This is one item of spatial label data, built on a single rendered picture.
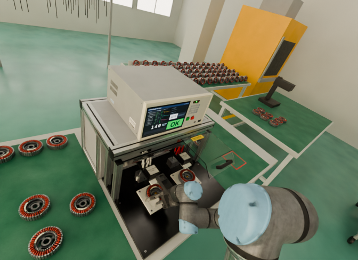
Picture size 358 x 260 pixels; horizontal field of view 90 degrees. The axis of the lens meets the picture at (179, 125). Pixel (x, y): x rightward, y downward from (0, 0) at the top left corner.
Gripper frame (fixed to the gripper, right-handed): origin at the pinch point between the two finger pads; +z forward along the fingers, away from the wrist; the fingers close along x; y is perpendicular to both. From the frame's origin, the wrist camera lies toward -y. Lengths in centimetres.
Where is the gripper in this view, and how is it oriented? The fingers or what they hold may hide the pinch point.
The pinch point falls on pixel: (155, 193)
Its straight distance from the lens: 106.6
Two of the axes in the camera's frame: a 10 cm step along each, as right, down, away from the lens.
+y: 4.0, 9.0, -1.8
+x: 7.4, -2.0, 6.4
